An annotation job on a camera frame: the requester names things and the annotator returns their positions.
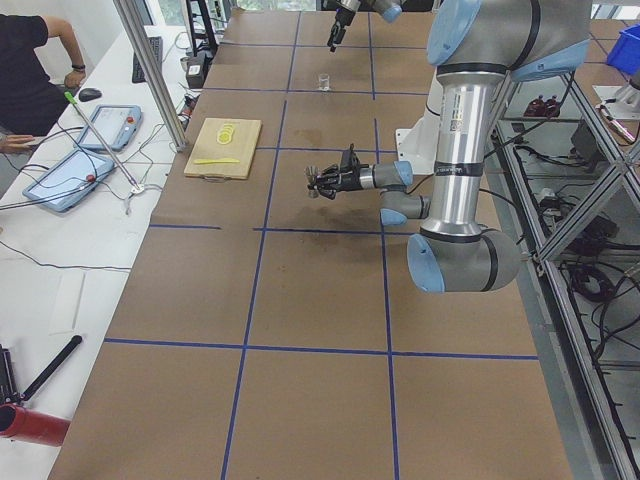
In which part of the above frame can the seated man black shirt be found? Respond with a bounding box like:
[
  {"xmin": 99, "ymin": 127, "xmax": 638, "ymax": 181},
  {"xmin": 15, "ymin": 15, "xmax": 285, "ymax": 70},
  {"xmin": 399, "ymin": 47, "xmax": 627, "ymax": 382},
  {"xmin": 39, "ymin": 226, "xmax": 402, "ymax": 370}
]
[{"xmin": 1, "ymin": 14, "xmax": 86, "ymax": 154}]

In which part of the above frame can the near blue teach pendant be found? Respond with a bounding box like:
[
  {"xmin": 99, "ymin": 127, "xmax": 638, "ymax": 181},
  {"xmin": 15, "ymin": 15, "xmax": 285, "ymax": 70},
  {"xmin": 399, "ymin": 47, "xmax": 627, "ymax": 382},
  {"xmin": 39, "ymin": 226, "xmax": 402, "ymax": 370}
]
[{"xmin": 23, "ymin": 149, "xmax": 115, "ymax": 213}]

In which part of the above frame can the front lemon slice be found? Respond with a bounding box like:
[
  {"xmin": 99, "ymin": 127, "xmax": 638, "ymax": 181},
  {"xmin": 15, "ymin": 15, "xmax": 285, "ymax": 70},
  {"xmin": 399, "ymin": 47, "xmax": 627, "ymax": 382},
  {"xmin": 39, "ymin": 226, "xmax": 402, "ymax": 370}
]
[{"xmin": 216, "ymin": 135, "xmax": 232, "ymax": 145}]

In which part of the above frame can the red cylinder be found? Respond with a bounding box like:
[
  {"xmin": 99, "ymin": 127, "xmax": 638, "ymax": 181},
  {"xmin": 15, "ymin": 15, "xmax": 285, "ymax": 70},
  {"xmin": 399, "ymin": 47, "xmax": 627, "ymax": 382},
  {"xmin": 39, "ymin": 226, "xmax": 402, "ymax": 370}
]
[{"xmin": 1, "ymin": 403, "xmax": 70, "ymax": 447}]

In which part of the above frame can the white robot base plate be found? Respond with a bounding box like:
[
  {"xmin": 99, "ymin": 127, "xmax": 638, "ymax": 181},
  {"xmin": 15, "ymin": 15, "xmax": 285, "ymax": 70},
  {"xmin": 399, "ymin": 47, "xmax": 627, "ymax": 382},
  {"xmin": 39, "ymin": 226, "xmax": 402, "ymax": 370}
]
[{"xmin": 395, "ymin": 74, "xmax": 443, "ymax": 175}]

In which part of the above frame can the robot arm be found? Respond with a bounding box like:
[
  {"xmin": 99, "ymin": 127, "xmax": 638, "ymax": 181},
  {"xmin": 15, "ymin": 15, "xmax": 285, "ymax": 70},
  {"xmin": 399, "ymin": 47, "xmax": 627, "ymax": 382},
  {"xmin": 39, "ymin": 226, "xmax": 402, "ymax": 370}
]
[
  {"xmin": 327, "ymin": 0, "xmax": 402, "ymax": 52},
  {"xmin": 306, "ymin": 1, "xmax": 591, "ymax": 293}
]

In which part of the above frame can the wooden cutting board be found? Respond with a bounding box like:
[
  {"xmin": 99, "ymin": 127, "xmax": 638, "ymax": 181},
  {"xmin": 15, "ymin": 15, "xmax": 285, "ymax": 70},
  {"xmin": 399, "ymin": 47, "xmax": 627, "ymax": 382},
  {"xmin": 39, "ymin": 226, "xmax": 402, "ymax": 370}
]
[{"xmin": 184, "ymin": 118, "xmax": 262, "ymax": 180}]

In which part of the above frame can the steel double jigger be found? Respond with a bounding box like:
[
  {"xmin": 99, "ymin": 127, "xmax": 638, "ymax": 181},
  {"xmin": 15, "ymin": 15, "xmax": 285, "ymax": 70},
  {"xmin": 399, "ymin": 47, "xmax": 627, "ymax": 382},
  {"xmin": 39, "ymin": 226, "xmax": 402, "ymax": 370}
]
[{"xmin": 305, "ymin": 166, "xmax": 320, "ymax": 198}]

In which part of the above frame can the black handle tool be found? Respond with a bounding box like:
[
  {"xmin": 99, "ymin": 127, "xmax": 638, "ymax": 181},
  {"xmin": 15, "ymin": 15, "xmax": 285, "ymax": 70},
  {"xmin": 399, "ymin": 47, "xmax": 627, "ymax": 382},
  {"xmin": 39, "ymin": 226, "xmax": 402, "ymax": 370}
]
[{"xmin": 20, "ymin": 335, "xmax": 83, "ymax": 402}]

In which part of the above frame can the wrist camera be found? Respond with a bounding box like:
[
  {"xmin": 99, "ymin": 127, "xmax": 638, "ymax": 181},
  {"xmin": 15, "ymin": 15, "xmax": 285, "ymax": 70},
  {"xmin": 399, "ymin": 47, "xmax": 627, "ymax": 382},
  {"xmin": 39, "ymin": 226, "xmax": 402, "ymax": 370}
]
[{"xmin": 340, "ymin": 143, "xmax": 360, "ymax": 173}]

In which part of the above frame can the blue teach pendant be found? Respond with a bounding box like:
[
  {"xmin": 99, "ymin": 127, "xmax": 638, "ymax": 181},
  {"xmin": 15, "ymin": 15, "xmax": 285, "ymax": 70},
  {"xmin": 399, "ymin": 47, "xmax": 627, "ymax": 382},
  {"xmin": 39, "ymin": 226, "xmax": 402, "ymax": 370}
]
[
  {"xmin": 23, "ymin": 149, "xmax": 115, "ymax": 213},
  {"xmin": 77, "ymin": 105, "xmax": 142, "ymax": 153}
]

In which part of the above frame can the aluminium frame post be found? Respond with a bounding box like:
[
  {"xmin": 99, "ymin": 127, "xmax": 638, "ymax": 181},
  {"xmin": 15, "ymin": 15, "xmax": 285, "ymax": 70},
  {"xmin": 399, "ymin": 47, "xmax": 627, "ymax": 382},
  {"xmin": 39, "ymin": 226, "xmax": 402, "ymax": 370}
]
[{"xmin": 113, "ymin": 0, "xmax": 187, "ymax": 152}]

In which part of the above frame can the yellow plastic knife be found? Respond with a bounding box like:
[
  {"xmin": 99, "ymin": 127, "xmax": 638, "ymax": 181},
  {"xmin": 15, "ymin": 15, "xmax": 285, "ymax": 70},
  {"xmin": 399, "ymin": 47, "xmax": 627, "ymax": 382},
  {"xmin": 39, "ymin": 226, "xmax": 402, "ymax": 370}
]
[{"xmin": 193, "ymin": 157, "xmax": 240, "ymax": 165}]

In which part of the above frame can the black box device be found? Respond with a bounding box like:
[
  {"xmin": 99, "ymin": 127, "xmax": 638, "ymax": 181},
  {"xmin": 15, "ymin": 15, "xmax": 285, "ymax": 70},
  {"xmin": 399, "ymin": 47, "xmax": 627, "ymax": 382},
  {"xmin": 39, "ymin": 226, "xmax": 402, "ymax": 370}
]
[{"xmin": 185, "ymin": 52, "xmax": 206, "ymax": 89}]

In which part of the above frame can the small glass measuring cup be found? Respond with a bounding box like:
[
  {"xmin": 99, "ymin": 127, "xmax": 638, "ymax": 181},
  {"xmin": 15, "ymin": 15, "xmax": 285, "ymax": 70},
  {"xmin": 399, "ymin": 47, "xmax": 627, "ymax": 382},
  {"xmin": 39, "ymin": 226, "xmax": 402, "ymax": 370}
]
[{"xmin": 318, "ymin": 73, "xmax": 331, "ymax": 92}]

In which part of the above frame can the far blue teach pendant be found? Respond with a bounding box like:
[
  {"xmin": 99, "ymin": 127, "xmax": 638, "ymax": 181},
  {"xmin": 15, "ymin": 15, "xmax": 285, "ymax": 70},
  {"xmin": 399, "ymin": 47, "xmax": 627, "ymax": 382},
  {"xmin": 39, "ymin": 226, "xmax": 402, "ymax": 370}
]
[{"xmin": 77, "ymin": 105, "xmax": 142, "ymax": 153}]

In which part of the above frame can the green handled reach stick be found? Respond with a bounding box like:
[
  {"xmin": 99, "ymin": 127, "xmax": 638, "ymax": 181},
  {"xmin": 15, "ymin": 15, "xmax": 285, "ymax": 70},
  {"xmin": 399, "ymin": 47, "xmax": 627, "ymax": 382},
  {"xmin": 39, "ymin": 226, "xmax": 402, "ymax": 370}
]
[{"xmin": 64, "ymin": 92, "xmax": 144, "ymax": 194}]

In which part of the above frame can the black computer mouse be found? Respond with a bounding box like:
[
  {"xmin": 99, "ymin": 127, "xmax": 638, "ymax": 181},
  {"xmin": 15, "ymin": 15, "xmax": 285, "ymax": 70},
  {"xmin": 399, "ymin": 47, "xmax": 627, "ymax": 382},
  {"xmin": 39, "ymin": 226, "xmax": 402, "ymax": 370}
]
[{"xmin": 78, "ymin": 88, "xmax": 102, "ymax": 102}]

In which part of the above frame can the blue plastic bin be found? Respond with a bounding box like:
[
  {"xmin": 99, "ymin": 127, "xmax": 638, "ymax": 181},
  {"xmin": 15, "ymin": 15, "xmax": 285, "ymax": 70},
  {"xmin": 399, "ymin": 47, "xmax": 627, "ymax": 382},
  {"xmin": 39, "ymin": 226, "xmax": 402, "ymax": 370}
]
[{"xmin": 606, "ymin": 24, "xmax": 640, "ymax": 75}]

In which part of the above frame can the black keyboard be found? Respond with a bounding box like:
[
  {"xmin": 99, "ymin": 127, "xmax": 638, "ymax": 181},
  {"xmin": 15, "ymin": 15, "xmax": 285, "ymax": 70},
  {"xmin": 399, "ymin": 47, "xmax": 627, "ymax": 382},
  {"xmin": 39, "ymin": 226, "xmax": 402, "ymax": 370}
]
[{"xmin": 131, "ymin": 35, "xmax": 165, "ymax": 84}]

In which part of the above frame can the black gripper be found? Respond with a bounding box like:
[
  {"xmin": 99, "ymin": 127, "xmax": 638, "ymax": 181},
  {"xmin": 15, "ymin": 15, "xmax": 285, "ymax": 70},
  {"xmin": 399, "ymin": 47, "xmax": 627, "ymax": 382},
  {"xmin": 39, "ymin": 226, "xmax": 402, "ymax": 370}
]
[
  {"xmin": 327, "ymin": 0, "xmax": 361, "ymax": 52},
  {"xmin": 312, "ymin": 164, "xmax": 361, "ymax": 200}
]

